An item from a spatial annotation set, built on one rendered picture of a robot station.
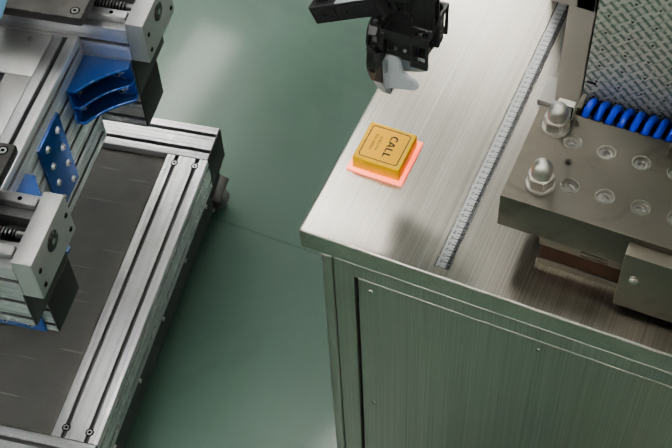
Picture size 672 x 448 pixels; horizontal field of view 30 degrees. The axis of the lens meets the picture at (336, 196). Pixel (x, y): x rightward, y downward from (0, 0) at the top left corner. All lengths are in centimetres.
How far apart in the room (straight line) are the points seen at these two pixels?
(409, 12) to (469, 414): 69
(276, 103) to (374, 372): 123
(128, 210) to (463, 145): 102
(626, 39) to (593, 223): 23
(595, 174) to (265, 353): 120
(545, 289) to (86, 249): 119
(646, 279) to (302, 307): 124
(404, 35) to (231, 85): 160
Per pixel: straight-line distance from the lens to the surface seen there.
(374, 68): 156
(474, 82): 185
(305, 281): 271
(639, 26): 157
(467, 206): 170
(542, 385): 178
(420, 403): 196
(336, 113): 300
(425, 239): 167
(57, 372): 244
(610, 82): 164
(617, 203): 157
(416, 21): 151
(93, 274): 254
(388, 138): 174
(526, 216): 157
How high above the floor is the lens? 227
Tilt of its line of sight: 53 degrees down
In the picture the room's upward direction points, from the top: 4 degrees counter-clockwise
